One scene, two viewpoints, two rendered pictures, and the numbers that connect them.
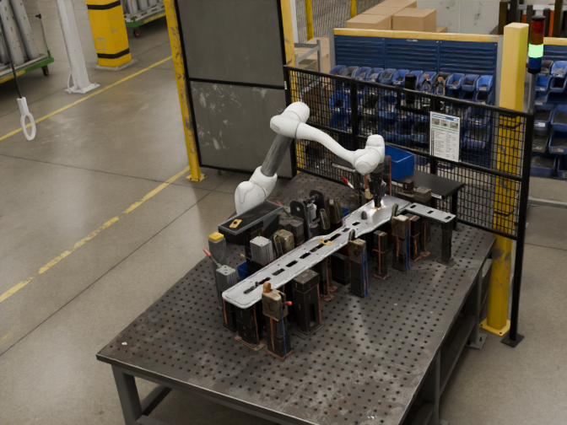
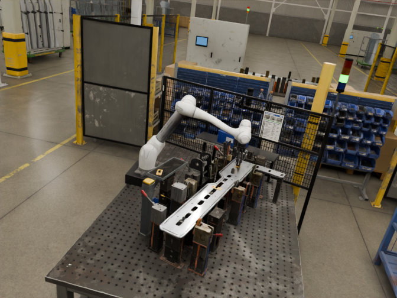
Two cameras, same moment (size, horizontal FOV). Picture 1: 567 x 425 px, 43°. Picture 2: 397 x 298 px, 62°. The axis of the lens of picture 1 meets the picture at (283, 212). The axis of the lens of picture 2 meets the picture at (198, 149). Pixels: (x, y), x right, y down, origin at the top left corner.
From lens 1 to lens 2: 1.70 m
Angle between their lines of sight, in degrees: 20
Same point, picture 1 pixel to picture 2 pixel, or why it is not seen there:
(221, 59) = (107, 71)
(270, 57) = (140, 74)
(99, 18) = (10, 47)
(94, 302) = (15, 223)
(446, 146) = (272, 132)
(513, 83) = (323, 97)
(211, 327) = (138, 249)
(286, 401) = not seen: outside the picture
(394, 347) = (273, 263)
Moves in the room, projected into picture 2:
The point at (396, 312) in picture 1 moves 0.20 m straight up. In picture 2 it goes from (262, 236) to (267, 216)
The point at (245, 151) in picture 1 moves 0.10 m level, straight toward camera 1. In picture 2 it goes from (115, 129) to (116, 131)
